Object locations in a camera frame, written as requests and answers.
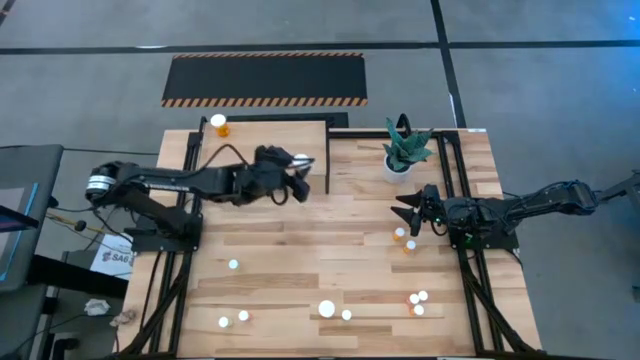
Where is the white printed paper sheet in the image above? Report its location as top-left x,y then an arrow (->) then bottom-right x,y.
89,232 -> 135,281

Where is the crumpled white paper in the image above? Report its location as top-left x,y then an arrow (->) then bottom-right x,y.
83,298 -> 112,317

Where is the black aluminium table frame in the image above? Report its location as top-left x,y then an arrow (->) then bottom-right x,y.
119,115 -> 546,359

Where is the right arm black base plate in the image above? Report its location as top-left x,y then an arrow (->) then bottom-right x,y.
448,219 -> 520,252

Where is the green snake plant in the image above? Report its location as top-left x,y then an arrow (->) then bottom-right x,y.
382,117 -> 435,174

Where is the screen with blue edge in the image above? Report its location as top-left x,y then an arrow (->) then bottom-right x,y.
0,182 -> 40,282

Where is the grey metal stand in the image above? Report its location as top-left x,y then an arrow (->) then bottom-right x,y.
597,169 -> 640,211

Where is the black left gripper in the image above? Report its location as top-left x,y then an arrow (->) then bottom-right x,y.
234,144 -> 317,205

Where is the crumpled brown paper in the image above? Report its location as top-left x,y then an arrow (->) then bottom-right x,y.
109,308 -> 139,329

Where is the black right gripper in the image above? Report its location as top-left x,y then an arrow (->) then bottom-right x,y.
390,183 -> 451,237

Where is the black hazard-striped floor mat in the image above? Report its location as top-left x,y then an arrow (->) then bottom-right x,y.
160,52 -> 369,109

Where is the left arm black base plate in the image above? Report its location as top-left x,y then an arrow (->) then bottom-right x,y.
130,212 -> 204,254

